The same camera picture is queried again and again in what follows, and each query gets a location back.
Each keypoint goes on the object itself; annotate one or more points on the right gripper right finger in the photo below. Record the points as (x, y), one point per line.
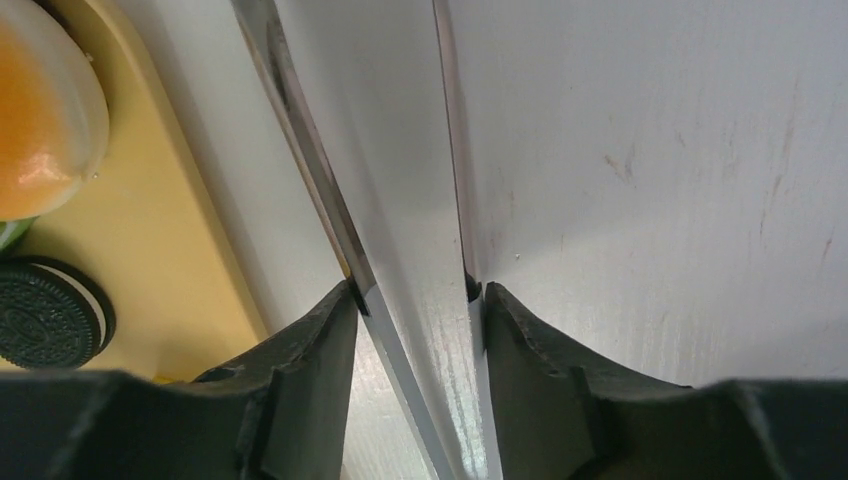
(564, 411)

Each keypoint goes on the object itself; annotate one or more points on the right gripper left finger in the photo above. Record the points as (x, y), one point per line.
(277, 411)

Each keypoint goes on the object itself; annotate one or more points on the metal serving tongs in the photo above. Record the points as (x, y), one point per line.
(262, 28)

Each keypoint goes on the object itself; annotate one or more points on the yellow serving tray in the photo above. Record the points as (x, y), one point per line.
(145, 228)

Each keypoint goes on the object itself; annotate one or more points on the black sandwich cookie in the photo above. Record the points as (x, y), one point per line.
(53, 316)

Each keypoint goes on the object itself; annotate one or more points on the green white cake piece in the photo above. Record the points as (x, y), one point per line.
(12, 233)

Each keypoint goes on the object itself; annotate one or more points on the orange donut top right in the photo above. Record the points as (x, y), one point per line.
(54, 117)

